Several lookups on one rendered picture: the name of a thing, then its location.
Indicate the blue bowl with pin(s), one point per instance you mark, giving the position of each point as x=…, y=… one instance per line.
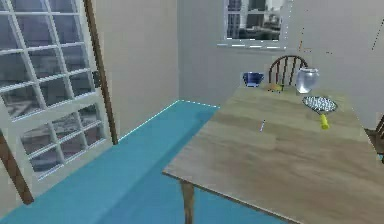
x=253, y=79

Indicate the small silver pen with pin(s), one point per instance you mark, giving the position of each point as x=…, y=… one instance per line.
x=262, y=125

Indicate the small yellow food item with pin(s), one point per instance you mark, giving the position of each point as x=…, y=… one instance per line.
x=274, y=87

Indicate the light wooden table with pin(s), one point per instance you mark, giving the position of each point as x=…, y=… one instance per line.
x=283, y=153

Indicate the dark wooden spindle chair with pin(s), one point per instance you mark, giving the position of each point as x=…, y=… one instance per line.
x=286, y=70

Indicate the white framed window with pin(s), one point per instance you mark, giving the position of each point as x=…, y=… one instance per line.
x=255, y=23

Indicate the clear glass jar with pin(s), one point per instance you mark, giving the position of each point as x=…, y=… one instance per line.
x=307, y=80

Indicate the white glazed room door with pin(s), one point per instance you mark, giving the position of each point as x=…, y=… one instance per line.
x=71, y=110

